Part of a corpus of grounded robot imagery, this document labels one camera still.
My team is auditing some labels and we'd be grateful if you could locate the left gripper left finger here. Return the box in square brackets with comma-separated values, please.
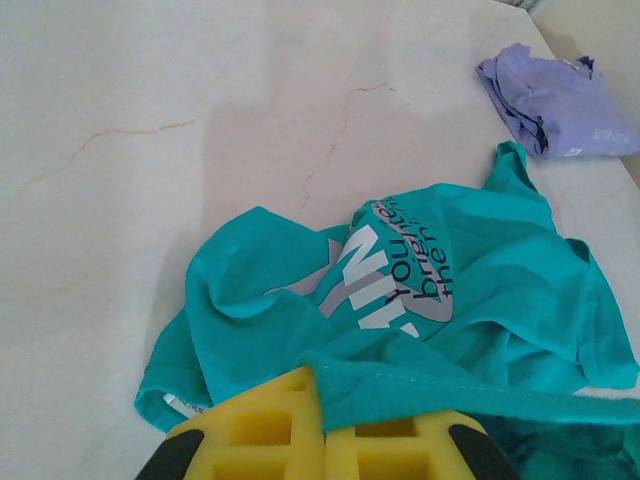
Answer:
[134, 367, 326, 480]

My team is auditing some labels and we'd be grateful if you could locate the teal t-shirt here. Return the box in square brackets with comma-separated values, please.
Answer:
[133, 140, 640, 480]

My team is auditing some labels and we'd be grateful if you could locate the white table cover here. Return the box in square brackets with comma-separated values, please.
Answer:
[0, 0, 640, 480]

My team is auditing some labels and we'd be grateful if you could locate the folded lavender t-shirt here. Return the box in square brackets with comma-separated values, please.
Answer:
[474, 42, 640, 161]

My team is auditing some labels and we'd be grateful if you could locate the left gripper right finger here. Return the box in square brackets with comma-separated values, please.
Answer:
[324, 409, 521, 480]

